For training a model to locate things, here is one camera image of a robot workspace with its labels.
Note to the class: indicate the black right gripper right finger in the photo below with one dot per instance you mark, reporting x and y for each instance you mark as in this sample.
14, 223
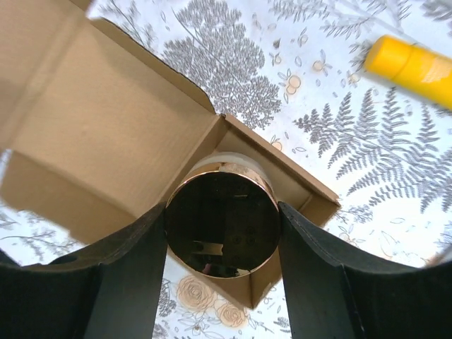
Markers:
335, 290

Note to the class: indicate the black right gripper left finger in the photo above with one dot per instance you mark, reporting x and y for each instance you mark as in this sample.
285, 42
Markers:
109, 289

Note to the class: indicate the gold lidded white jar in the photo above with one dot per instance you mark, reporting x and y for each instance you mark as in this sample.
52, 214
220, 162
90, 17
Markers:
222, 220

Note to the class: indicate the small cardboard box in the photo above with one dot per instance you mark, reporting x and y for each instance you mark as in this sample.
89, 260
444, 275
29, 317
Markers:
101, 131

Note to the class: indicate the floral table mat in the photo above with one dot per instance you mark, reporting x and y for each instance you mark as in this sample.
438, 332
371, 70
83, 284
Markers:
293, 72

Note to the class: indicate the yellow toothpaste tube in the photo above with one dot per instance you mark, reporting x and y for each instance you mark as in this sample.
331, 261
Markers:
414, 68

